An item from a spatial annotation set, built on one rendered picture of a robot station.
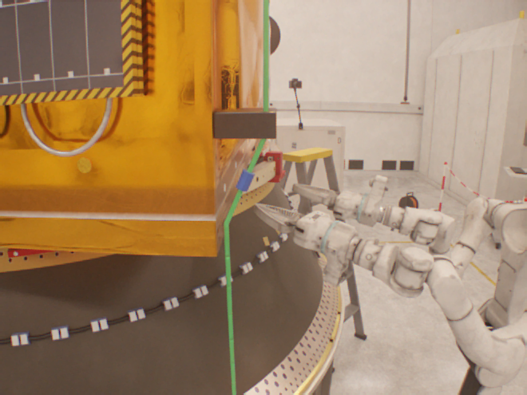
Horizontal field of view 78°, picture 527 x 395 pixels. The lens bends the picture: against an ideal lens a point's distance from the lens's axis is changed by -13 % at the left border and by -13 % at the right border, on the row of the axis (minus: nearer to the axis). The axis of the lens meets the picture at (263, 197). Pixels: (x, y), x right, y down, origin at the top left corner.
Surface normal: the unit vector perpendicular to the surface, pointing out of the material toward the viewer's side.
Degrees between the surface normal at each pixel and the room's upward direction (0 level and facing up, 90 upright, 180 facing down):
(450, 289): 94
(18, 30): 90
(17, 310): 62
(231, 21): 90
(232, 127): 90
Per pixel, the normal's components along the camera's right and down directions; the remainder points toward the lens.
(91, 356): 0.42, -0.23
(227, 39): 0.78, 0.19
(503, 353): 0.04, -0.09
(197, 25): 0.04, 0.28
